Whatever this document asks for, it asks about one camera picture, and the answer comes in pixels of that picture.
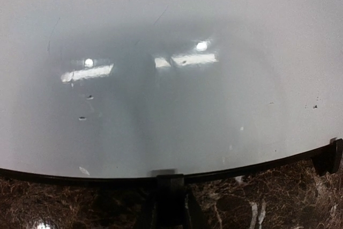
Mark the white whiteboard black frame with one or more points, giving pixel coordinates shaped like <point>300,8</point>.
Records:
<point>130,89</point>

